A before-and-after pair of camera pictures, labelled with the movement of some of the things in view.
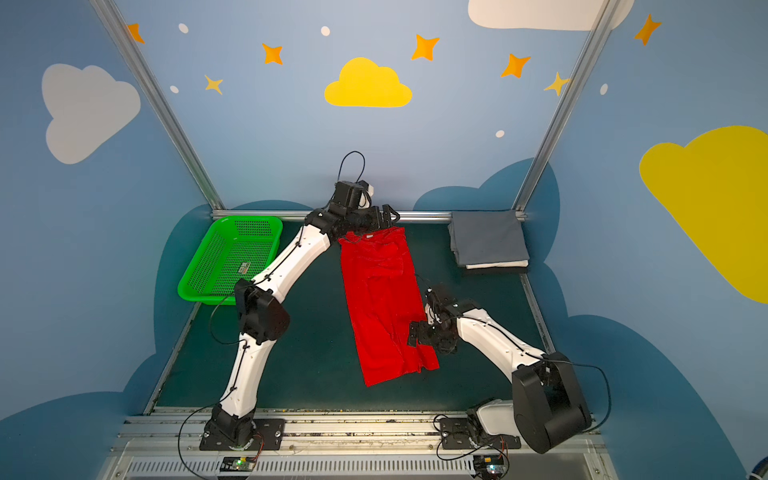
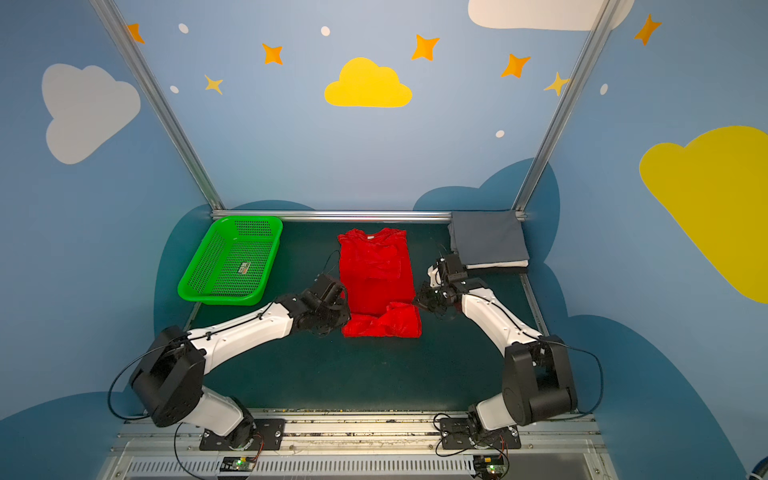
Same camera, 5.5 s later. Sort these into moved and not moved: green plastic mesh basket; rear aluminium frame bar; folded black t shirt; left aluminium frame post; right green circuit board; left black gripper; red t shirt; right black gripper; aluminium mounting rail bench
Moved: right black gripper; red t shirt; left black gripper
Not moved: rear aluminium frame bar; folded black t shirt; aluminium mounting rail bench; right green circuit board; left aluminium frame post; green plastic mesh basket
